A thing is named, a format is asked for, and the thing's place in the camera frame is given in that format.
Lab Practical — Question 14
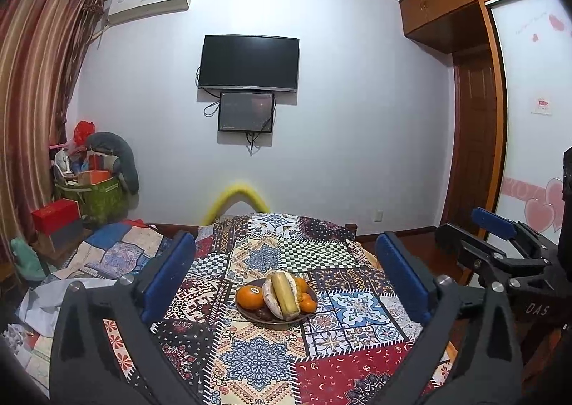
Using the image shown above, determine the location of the large orange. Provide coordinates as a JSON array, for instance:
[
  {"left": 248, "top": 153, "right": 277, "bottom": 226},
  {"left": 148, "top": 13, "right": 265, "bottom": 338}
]
[{"left": 236, "top": 285, "right": 265, "bottom": 311}]

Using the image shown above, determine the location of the green storage box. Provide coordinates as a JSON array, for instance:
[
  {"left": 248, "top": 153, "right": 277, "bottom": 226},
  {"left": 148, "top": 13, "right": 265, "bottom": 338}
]
[{"left": 54, "top": 177, "right": 128, "bottom": 229}]

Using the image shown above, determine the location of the grey neck pillow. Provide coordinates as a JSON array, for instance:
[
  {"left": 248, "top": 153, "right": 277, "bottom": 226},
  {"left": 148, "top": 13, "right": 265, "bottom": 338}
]
[{"left": 85, "top": 132, "right": 140, "bottom": 196}]

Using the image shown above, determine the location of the striped curtain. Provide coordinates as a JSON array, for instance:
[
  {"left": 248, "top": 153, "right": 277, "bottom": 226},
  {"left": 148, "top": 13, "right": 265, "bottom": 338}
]
[{"left": 1, "top": 0, "right": 106, "bottom": 263}]

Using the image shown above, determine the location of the wooden door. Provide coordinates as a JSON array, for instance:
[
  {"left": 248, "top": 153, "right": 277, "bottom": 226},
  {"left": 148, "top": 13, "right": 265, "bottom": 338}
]
[{"left": 441, "top": 45, "right": 496, "bottom": 235}]

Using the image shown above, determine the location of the yellow foam arch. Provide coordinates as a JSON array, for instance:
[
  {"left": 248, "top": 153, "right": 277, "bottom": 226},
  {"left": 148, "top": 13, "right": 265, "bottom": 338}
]
[{"left": 201, "top": 182, "right": 270, "bottom": 226}]

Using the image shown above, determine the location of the wall mounted television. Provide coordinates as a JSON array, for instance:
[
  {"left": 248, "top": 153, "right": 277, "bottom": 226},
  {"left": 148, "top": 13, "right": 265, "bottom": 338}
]
[{"left": 198, "top": 34, "right": 300, "bottom": 92}]

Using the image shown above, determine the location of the small mandarin on plate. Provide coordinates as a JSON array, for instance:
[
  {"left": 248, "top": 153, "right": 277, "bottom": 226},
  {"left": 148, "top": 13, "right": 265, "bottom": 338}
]
[{"left": 295, "top": 277, "right": 308, "bottom": 294}]

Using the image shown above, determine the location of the colourful patchwork tablecloth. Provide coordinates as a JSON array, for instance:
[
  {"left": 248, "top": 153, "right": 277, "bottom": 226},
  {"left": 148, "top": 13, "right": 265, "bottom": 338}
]
[{"left": 13, "top": 211, "right": 453, "bottom": 405}]

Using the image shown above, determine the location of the peeled pomelo segment on plate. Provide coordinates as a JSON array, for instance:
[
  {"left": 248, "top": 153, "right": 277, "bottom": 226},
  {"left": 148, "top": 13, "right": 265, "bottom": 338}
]
[{"left": 281, "top": 271, "right": 301, "bottom": 321}]

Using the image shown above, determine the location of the red plastic bag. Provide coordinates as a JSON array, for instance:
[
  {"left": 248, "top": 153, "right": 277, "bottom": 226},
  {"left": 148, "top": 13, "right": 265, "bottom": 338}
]
[{"left": 73, "top": 120, "right": 96, "bottom": 146}]

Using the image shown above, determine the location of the small mandarin orange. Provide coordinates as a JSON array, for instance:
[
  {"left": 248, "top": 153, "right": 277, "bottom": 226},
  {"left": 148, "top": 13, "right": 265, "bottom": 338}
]
[{"left": 299, "top": 293, "right": 317, "bottom": 313}]

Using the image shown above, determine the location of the red box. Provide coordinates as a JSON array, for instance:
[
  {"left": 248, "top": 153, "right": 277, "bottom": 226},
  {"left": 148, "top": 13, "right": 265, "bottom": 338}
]
[{"left": 31, "top": 199, "right": 80, "bottom": 234}]

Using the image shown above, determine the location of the dark purple plate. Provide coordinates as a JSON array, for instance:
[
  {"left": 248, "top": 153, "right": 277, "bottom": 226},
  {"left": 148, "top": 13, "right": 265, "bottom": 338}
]
[{"left": 233, "top": 277, "right": 319, "bottom": 327}]

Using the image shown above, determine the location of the dark red grape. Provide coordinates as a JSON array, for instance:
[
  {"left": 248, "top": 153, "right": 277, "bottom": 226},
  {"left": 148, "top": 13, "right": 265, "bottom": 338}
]
[{"left": 255, "top": 307, "right": 275, "bottom": 322}]

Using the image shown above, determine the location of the yellow banana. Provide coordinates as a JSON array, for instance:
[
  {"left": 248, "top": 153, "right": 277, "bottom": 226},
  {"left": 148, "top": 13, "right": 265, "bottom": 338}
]
[{"left": 271, "top": 270, "right": 301, "bottom": 321}]

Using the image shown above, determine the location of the small black monitor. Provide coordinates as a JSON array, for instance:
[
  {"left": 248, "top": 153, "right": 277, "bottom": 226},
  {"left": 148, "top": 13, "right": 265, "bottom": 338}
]
[{"left": 218, "top": 91, "right": 275, "bottom": 134}]

